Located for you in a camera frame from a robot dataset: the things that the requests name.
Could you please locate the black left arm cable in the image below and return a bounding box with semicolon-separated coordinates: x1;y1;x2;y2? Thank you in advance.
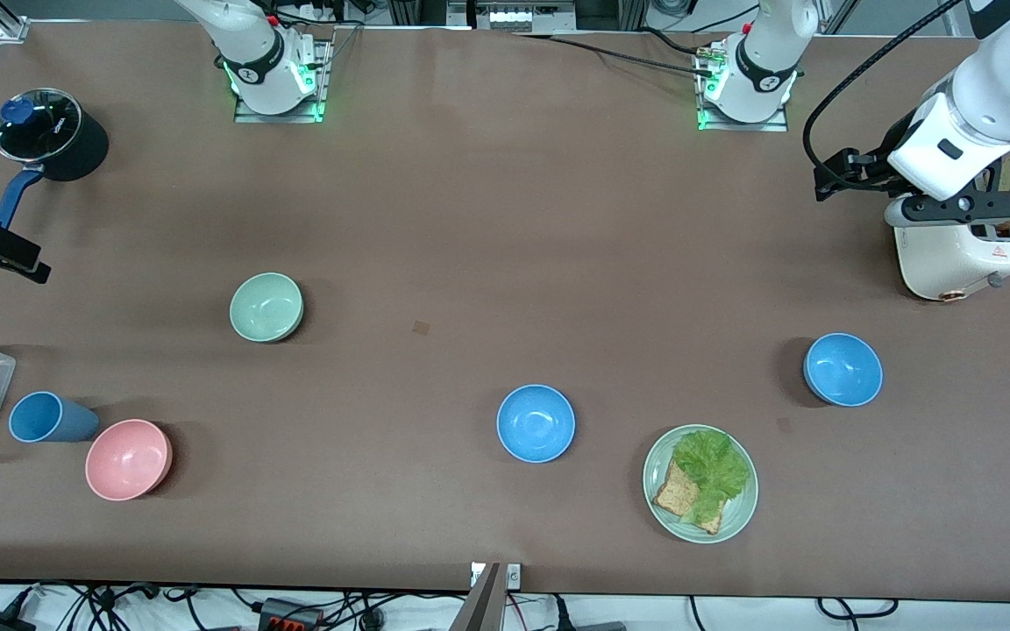
803;0;966;169

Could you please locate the black looped floor cable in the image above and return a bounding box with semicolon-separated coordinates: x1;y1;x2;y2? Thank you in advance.
816;598;900;623

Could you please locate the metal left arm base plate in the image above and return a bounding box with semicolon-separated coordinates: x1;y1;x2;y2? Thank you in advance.
696;44;791;133

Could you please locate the blue plastic cup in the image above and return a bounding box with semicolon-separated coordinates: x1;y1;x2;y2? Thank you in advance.
9;391;101;443

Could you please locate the pale green plate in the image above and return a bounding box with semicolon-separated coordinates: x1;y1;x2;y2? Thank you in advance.
643;424;759;544

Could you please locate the brown bread slice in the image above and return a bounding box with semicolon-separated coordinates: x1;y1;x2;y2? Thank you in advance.
652;460;725;535

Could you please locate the pink bowl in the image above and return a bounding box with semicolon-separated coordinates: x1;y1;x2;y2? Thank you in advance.
85;419;174;501

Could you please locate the cream white toaster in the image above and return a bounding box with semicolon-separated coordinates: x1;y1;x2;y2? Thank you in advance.
893;158;1010;303

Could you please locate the grey control box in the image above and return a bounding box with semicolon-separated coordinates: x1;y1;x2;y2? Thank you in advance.
448;0;578;34

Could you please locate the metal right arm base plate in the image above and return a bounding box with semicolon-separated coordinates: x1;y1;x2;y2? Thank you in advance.
233;39;333;124

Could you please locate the black and red power strip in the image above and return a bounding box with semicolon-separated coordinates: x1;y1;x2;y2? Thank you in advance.
260;598;324;631

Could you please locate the black cable on table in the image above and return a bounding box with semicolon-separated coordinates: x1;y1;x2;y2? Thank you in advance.
512;33;718;78

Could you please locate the blue bowl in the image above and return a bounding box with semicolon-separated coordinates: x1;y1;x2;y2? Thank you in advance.
496;384;576;464
803;333;884;408

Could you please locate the pale green bowl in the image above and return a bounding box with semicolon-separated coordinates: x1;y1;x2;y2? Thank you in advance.
230;273;305;343

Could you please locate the grey metal camera bracket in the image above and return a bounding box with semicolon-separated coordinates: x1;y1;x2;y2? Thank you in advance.
450;563;522;631

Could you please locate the glass lid with blue knob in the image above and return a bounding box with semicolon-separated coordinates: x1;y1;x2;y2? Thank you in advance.
0;88;83;165

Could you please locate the green lettuce leaf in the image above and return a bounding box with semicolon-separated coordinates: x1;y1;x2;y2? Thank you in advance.
673;429;751;527

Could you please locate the black saucepan with blue handle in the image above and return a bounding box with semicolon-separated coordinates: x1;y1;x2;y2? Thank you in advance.
0;88;110;230

